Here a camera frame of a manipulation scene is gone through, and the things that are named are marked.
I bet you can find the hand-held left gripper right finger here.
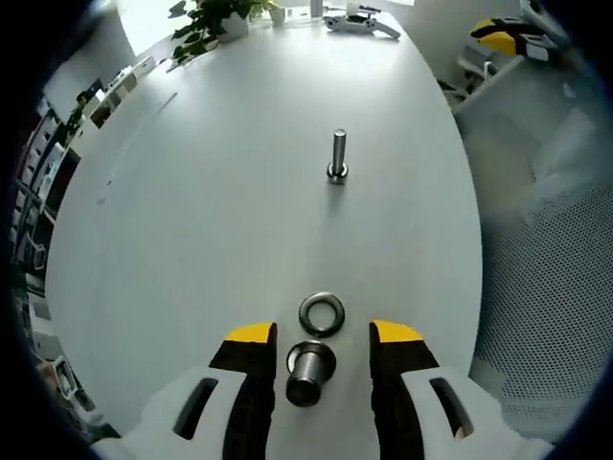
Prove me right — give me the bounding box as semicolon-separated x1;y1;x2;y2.
368;319;553;460

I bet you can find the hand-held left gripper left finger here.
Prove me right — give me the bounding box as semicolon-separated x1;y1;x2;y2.
92;321;280;460

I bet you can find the thick steel threaded stud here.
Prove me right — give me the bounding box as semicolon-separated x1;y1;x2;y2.
284;338;338;410

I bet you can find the thin steel threaded stud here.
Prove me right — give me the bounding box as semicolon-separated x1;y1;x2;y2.
326;127;352;188

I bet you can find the white handheld device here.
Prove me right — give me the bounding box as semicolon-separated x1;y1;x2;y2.
322;12;402;42

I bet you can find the grey mesh chair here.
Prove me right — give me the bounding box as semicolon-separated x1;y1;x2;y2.
471;180;605;443

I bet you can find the green potted plant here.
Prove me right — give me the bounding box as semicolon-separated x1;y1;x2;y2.
167;0;284;66

